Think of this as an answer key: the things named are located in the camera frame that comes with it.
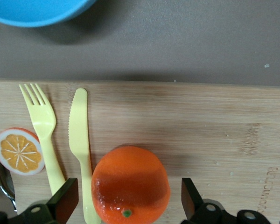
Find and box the orange fruit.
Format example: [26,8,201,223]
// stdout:
[91,146,171,224]

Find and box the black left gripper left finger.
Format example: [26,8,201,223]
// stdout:
[0,177,79,224]

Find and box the wooden cutting board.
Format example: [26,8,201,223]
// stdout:
[0,78,280,224]

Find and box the blue bowl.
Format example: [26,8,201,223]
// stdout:
[0,0,98,28]

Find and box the toy orange slice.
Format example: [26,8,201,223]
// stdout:
[0,127,46,176]

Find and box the yellow plastic fork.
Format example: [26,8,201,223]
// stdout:
[18,83,67,196]

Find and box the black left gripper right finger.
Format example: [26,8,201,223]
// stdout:
[181,177,271,224]

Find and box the yellow plastic knife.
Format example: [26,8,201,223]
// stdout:
[68,87,102,224]

